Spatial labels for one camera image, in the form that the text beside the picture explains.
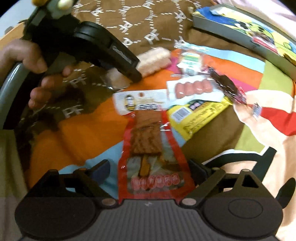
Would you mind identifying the wooden bed frame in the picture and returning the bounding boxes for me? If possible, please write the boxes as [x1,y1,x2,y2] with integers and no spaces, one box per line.
[0,20,26,50]

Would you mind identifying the green label pastry pack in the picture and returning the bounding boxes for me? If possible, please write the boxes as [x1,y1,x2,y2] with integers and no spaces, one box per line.
[174,42,208,76]

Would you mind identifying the rice cracker bar pack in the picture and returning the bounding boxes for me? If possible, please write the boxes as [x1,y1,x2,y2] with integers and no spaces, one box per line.
[105,47,171,90]

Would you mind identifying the grey box with drawing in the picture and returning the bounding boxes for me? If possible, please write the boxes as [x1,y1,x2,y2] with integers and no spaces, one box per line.
[192,4,295,79]

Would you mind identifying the person's left hand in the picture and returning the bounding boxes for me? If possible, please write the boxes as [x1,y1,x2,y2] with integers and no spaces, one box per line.
[1,39,74,109]

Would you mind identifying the dark candy wrapper pack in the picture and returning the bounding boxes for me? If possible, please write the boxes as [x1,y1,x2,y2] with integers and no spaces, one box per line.
[204,66,262,120]

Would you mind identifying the pink hanging sheet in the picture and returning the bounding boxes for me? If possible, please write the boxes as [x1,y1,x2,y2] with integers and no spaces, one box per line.
[215,0,295,23]

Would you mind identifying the brown PF patterned quilt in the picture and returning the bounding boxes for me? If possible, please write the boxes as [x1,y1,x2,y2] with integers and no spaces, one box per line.
[18,1,258,135]

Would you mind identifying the colourful cartoon bed blanket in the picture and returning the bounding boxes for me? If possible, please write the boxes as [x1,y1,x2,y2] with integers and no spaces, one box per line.
[23,41,296,241]

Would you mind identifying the flower phone mount charm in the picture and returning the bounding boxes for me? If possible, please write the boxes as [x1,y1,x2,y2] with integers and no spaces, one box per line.
[31,0,77,19]

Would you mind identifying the clear bag brown cookies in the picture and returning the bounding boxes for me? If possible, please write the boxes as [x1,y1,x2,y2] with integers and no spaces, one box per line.
[252,32,278,54]

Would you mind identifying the pink sausage pack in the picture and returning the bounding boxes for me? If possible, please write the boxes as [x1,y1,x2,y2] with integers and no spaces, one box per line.
[166,76,224,102]

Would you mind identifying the red tofu snack pack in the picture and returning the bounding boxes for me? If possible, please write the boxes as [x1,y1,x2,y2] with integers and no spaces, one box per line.
[113,89,195,203]

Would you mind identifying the yellow snack bar wrapper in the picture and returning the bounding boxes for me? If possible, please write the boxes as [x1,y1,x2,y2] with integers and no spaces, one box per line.
[167,97,232,141]

